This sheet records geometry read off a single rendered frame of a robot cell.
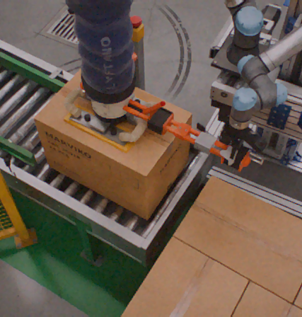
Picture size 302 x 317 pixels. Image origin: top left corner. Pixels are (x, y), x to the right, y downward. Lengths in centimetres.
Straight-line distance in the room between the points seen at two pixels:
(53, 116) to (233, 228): 99
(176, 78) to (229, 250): 169
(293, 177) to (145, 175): 120
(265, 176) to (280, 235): 63
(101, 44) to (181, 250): 105
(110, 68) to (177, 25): 225
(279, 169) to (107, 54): 154
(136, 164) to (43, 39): 216
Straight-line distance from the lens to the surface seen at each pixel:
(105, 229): 244
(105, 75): 199
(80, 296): 294
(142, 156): 218
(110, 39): 187
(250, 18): 231
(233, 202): 256
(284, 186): 306
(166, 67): 384
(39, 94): 301
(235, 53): 240
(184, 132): 208
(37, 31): 421
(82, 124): 228
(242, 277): 240
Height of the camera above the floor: 275
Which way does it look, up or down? 55 degrees down
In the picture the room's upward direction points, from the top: 1 degrees counter-clockwise
